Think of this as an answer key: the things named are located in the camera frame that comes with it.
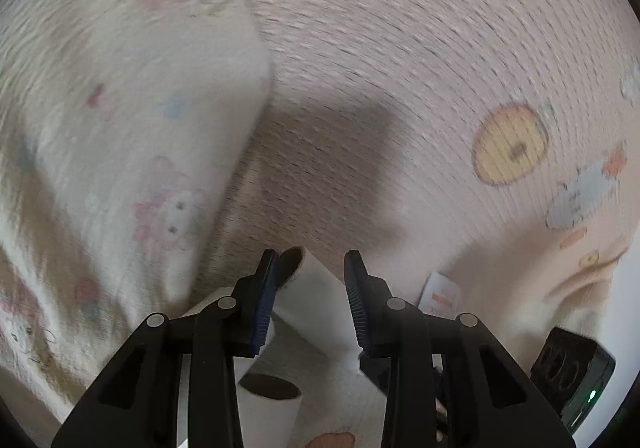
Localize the pink cartoon printed blanket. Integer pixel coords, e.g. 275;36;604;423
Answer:
0;0;640;448

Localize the white paper roll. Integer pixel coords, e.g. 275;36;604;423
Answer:
272;247;363;364
235;373;304;448

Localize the white red label spout pouch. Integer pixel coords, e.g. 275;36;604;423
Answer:
417;272;462;317

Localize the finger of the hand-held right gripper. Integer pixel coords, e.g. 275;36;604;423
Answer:
359;356;390;397

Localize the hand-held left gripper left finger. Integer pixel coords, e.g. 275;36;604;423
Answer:
50;249;279;448

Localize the folded cream cloth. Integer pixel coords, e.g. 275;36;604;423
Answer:
0;0;274;429

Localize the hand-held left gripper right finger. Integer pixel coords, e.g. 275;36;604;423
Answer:
343;249;576;448

